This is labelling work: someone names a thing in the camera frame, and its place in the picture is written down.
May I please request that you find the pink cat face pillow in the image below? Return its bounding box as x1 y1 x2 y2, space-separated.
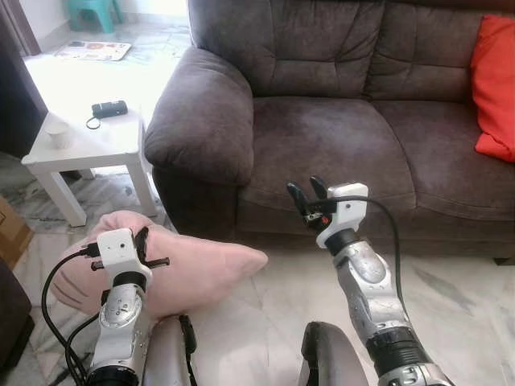
51 211 269 319

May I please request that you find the red pillow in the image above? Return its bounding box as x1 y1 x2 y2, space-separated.
470 14 515 164

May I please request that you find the teal plastic chair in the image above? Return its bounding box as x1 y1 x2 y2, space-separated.
66 0 123 33

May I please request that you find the dark brown fabric sofa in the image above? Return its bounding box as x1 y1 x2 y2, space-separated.
144 0 515 260

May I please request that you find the grey left robot leg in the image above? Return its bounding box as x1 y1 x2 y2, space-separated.
143 314 199 386

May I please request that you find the grey robot leg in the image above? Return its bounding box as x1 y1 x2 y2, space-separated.
143 314 199 386
299 322 371 386

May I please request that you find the white side table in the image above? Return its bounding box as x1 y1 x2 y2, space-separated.
21 109 159 228

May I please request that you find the grey right robot leg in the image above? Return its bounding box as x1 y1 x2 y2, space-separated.
299 322 371 386

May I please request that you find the dark furniture piece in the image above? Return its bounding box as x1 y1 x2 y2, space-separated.
0 32 47 158

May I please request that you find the colourful printed floor mat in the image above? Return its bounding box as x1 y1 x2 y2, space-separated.
55 40 132 63

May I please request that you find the brown curtain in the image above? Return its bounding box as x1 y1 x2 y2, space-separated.
6 0 41 55

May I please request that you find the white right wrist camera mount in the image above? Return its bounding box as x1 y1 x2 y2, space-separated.
316 183 369 248

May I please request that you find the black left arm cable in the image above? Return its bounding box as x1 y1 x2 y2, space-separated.
42 245 101 386

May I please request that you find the small black device with strap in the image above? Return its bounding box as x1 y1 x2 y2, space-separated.
86 101 128 130

